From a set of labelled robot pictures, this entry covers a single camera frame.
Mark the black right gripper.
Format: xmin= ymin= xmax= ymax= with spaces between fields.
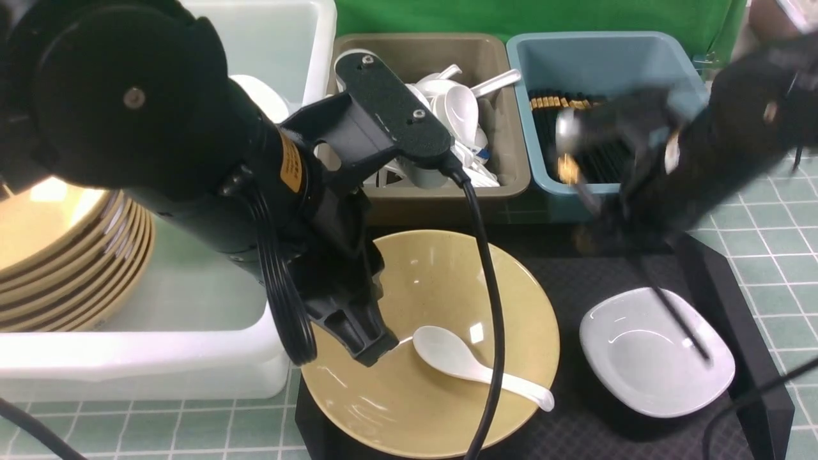
xmin=555 ymin=86 xmax=688 ymax=206

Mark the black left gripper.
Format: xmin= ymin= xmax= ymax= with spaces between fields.
xmin=281 ymin=93 xmax=400 ymax=368

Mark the black chopstick gold band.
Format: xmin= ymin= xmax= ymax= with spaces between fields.
xmin=570 ymin=180 xmax=712 ymax=364

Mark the white square side dish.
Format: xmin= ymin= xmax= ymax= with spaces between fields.
xmin=579 ymin=287 xmax=736 ymax=419

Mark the white ceramic soup spoon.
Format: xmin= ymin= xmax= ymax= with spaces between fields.
xmin=412 ymin=326 xmax=555 ymax=411

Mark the tan noodle bowl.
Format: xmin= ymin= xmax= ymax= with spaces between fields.
xmin=302 ymin=229 xmax=560 ymax=458

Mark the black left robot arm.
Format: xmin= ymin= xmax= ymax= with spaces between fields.
xmin=2 ymin=1 xmax=397 ymax=367

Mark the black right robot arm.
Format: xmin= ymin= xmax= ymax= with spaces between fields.
xmin=555 ymin=31 xmax=817 ymax=253

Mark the pile of black chopsticks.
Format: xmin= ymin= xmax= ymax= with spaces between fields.
xmin=528 ymin=88 xmax=632 ymax=184

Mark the pile of white spoons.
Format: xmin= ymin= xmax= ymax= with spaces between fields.
xmin=405 ymin=65 xmax=521 ymax=187

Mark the blue plastic bin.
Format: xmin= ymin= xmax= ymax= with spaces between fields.
xmin=506 ymin=31 xmax=708 ymax=222

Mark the stack of white dishes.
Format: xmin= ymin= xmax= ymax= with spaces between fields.
xmin=230 ymin=75 xmax=290 ymax=125

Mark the green backdrop cloth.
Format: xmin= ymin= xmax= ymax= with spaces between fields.
xmin=336 ymin=1 xmax=747 ymax=62

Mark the black serving tray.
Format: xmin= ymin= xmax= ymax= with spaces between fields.
xmin=294 ymin=224 xmax=779 ymax=459

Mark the white plastic tub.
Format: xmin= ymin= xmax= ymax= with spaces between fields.
xmin=2 ymin=1 xmax=337 ymax=402

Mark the stack of tan bowls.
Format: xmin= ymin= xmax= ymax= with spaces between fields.
xmin=1 ymin=177 xmax=156 ymax=333

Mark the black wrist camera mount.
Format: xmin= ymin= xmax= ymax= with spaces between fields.
xmin=335 ymin=50 xmax=453 ymax=170

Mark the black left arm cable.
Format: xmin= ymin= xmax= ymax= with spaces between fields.
xmin=246 ymin=153 xmax=507 ymax=460

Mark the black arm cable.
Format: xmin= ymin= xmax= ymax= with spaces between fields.
xmin=246 ymin=153 xmax=507 ymax=460
xmin=702 ymin=355 xmax=818 ymax=460

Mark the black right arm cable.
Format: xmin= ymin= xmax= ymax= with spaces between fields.
xmin=702 ymin=355 xmax=818 ymax=460

